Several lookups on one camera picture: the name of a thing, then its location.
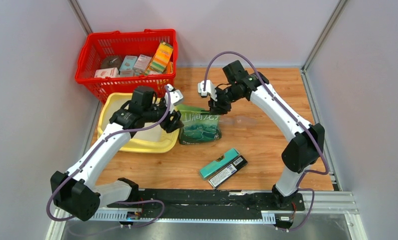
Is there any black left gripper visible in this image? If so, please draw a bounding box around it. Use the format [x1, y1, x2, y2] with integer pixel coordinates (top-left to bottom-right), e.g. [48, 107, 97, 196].
[143, 97, 184, 133]

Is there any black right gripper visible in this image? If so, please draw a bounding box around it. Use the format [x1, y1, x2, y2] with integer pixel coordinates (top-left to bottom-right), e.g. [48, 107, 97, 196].
[208, 83, 244, 115]

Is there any green cat litter bag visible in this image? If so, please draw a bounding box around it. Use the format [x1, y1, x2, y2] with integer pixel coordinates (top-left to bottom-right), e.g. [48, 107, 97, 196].
[178, 104, 222, 145]

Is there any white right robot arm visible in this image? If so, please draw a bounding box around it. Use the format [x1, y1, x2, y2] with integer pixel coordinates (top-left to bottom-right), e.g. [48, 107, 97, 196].
[197, 60, 325, 210]

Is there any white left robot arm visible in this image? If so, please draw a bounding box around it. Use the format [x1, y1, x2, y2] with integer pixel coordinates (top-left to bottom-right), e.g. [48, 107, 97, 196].
[46, 84, 184, 222]

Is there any yellow litter box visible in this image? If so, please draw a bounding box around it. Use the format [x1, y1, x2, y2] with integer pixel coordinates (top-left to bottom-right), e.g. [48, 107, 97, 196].
[97, 92, 181, 154]

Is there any pink white small box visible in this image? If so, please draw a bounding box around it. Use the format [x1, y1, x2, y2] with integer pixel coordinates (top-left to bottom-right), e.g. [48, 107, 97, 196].
[133, 54, 152, 74]

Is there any teal small box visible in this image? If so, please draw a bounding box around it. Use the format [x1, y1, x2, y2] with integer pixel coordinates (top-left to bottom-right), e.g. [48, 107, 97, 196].
[119, 55, 138, 71]

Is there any white red small box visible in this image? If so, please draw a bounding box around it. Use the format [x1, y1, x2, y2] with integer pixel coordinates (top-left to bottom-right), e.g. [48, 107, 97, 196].
[94, 67, 119, 79]

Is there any teal spirit level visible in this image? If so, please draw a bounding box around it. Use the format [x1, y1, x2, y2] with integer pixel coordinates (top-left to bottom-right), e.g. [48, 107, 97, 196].
[199, 148, 240, 180]

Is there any yellow green sponge pack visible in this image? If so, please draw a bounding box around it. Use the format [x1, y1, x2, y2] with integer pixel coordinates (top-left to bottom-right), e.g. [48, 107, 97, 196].
[145, 41, 173, 74]

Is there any black RAM stick package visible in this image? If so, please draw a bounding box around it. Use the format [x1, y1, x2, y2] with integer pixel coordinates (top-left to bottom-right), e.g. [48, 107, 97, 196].
[208, 155, 248, 190]

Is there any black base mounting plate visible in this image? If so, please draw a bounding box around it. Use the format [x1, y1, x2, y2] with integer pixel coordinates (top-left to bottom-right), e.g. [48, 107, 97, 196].
[106, 188, 305, 220]

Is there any brown round lid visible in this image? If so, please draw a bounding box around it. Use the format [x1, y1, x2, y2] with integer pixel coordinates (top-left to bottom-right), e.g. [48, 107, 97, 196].
[100, 55, 123, 69]

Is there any red plastic shopping basket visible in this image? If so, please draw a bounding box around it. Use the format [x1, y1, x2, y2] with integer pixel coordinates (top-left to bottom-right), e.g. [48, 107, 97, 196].
[75, 28, 178, 103]

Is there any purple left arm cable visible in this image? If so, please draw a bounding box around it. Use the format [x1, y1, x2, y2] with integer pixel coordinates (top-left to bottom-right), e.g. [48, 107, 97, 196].
[46, 84, 172, 229]

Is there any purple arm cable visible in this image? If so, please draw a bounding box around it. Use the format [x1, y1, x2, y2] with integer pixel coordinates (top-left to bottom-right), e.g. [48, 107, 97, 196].
[203, 51, 330, 233]
[46, 84, 172, 229]

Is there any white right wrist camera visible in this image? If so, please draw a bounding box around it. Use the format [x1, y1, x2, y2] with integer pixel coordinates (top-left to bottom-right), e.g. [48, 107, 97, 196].
[197, 79, 217, 101]

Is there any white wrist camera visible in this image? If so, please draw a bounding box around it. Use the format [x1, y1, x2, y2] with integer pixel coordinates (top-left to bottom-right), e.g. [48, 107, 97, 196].
[164, 84, 184, 108]
[197, 79, 217, 101]

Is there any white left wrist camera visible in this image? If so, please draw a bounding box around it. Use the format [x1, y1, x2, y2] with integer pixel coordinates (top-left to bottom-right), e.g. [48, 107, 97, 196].
[164, 84, 184, 108]

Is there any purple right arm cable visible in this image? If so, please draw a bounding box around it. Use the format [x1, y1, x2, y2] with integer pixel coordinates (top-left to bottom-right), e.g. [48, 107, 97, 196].
[203, 51, 330, 233]

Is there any aluminium frame rail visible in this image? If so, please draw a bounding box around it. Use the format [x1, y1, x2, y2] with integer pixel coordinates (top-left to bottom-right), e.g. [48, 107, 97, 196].
[301, 0, 348, 72]

